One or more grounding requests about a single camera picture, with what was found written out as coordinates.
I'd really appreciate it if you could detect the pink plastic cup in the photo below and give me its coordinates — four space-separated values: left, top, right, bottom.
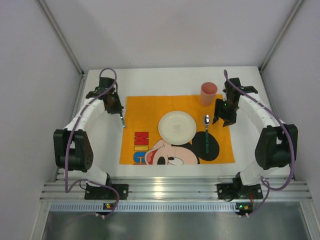
200 82 218 107

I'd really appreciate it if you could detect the spoon with green handle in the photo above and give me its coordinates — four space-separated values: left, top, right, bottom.
202 114 211 154

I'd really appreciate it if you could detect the fork with green handle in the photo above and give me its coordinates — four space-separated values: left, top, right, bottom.
119 112 126 128

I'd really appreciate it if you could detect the cream white plate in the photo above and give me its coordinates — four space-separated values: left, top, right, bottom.
158 111 197 145

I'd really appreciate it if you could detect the orange Mickey Mouse placemat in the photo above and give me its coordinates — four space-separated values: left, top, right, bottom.
119 95 235 166

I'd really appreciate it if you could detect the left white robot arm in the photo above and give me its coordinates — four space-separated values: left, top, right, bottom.
53 77 126 186

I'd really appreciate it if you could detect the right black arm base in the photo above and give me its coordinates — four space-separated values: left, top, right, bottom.
216 173 263 202

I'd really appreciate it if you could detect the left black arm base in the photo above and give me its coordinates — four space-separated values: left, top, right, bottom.
79 181 129 200

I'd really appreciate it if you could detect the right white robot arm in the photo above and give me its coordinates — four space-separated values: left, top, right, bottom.
213 77 298 194

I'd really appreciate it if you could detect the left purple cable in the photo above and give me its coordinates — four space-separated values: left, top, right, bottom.
64 67 121 216

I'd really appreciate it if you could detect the purple cable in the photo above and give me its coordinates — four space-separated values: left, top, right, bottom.
64 67 121 216
223 69 297 217

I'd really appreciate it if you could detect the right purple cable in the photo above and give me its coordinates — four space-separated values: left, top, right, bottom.
223 69 297 217

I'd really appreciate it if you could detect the perforated metal cable tray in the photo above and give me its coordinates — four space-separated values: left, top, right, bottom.
49 202 252 213

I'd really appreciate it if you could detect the aluminium mounting rail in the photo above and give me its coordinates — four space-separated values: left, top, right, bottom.
40 170 312 202

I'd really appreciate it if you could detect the left aluminium corner post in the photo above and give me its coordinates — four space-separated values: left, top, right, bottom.
37 0 85 76

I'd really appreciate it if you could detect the aluminium corner post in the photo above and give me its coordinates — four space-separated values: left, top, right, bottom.
258 0 307 72
37 0 85 76

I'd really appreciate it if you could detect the right aluminium corner post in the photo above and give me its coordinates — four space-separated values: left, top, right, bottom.
258 0 307 72

